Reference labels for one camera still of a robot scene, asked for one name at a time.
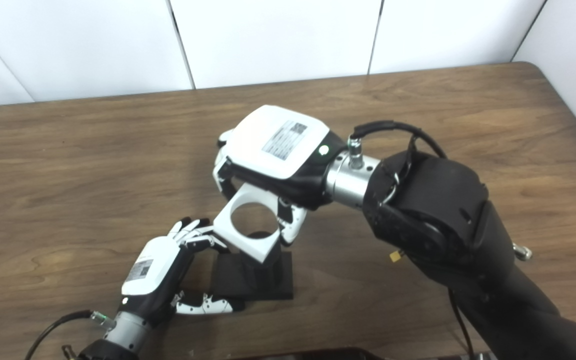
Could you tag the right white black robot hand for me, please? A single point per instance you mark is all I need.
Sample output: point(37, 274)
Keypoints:
point(268, 150)

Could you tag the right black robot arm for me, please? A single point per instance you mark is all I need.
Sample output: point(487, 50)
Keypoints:
point(443, 215)

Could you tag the black peg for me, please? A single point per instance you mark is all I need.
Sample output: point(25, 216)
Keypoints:
point(248, 280)

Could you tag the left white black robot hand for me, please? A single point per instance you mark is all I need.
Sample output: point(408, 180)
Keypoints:
point(155, 270)

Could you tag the white square piece with hole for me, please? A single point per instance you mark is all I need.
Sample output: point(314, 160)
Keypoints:
point(263, 247)

